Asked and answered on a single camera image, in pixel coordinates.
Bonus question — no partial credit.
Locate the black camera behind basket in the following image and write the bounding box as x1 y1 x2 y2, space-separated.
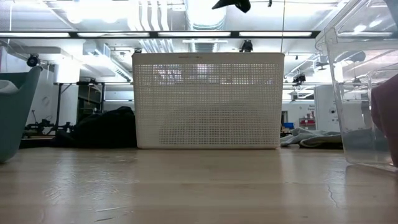
239 39 254 53

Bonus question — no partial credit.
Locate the black cloth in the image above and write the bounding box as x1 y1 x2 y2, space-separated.
51 106 138 149

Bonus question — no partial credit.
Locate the thin hanging cable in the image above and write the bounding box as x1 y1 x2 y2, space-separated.
280 0 285 54

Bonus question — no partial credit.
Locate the light grey cloth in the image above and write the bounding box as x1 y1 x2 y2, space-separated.
279 126 344 149

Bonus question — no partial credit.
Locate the black background ceiling camera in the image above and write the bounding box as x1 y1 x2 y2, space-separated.
292 73 307 85

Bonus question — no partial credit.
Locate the maroon cloth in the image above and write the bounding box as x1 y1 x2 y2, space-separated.
371 73 398 169

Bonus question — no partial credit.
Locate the clear plastic bin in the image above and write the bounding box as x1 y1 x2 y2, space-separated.
314 0 398 174

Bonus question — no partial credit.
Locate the white perforated plastic basket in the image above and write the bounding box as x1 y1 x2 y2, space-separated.
131 52 285 150

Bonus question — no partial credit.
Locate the white background cabinet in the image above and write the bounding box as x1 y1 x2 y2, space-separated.
313 84 341 132

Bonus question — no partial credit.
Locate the grey-blue plastic bin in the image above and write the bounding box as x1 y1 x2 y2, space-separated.
0 65 44 164

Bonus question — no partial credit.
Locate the black camera on pole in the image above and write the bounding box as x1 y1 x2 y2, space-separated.
26 54 40 68

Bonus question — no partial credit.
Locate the black-legged background table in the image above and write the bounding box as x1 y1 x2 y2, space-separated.
53 81 106 131

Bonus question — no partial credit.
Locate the black machinery on bench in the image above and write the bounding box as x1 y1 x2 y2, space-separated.
21 118 74 139

